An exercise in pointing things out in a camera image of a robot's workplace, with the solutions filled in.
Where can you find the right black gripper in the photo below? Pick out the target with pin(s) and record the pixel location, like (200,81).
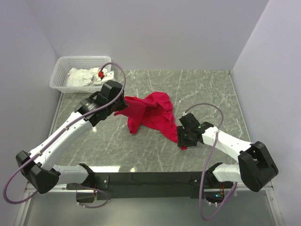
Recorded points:
(180,139)

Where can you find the white t shirt in basket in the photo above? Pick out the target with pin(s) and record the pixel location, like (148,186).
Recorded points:
(83,77)

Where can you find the aluminium frame rail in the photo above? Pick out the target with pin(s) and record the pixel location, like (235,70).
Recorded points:
(59,188)

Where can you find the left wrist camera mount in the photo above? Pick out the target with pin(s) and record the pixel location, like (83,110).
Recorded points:
(104,76)

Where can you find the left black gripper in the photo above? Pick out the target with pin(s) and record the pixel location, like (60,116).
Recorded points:
(123,104)

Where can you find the red t shirt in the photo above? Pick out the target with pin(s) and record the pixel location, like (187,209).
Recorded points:
(154,111)

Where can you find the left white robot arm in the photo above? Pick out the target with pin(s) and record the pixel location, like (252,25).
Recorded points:
(40,168)

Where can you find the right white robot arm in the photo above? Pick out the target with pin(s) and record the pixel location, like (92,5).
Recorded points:
(254,165)

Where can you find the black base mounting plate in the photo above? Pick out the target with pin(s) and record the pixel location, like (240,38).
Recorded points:
(148,184)

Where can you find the white plastic laundry basket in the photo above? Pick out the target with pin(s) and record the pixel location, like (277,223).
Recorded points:
(63,65)

